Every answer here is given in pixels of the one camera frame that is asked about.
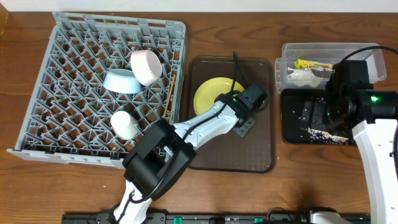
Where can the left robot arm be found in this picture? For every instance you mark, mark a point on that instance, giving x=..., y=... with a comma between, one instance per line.
x=164, y=153

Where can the black waste tray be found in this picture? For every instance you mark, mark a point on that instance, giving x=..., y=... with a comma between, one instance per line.
x=292, y=102

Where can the dark brown serving tray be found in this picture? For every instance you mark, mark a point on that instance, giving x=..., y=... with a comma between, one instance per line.
x=229, y=152

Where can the grey plastic dish rack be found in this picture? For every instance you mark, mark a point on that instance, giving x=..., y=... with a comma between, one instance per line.
x=68, y=116

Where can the green snack wrapper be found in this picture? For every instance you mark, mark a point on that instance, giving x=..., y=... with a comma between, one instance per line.
x=311, y=65

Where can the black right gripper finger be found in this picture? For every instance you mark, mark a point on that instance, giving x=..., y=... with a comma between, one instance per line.
x=317, y=116
x=305, y=118

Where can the white plastic cup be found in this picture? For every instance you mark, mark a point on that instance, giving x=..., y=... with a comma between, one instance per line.
x=124, y=125

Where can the rice and peanut waste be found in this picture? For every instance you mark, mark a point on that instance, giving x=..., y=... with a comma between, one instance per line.
x=312, y=136

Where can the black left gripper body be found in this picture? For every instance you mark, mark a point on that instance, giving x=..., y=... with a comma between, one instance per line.
x=244, y=126

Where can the yellow round plate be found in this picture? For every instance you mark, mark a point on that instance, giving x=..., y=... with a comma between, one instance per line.
x=207, y=93

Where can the wooden chopstick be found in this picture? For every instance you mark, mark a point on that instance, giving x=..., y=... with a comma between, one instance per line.
x=171, y=114
x=169, y=95

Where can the light blue saucer bowl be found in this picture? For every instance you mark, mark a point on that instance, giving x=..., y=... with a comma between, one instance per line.
x=121, y=81

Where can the clear plastic waste bin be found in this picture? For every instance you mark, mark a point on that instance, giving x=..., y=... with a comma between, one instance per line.
x=326, y=52

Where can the white tissue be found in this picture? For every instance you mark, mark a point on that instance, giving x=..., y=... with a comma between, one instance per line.
x=306, y=76

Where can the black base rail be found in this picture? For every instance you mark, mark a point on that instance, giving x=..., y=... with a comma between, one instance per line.
x=217, y=218

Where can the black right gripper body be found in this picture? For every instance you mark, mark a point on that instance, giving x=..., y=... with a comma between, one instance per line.
x=331, y=118

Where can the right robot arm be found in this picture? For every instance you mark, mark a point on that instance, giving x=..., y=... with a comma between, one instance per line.
x=354, y=109

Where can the pink white bowl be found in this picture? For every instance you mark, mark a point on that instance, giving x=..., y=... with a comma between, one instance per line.
x=146, y=66

